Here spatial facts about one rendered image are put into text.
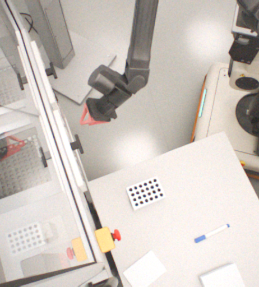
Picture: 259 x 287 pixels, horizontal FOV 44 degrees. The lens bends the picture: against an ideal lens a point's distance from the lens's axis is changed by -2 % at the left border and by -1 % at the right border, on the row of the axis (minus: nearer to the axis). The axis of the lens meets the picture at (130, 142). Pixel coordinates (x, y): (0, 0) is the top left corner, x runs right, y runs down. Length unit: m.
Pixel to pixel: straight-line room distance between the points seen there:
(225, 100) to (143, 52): 1.13
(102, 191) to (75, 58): 1.32
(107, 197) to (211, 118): 0.89
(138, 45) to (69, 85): 1.40
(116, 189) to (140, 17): 0.64
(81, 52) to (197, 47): 0.84
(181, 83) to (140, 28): 1.44
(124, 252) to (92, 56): 1.51
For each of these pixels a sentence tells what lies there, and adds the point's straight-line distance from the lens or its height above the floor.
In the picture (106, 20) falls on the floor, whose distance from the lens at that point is 2.56.
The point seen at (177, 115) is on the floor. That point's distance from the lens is 2.16.
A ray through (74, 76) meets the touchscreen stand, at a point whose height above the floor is 0.04.
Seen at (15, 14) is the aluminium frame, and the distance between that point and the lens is 1.24.
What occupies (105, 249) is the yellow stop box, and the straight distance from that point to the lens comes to 1.04.
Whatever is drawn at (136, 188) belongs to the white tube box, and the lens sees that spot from 1.21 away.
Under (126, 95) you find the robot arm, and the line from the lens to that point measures 0.93.
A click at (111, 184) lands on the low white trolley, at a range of 1.22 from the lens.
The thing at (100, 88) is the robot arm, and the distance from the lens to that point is 0.91.
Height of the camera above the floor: 1.95
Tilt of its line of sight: 71 degrees down
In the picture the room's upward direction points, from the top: straight up
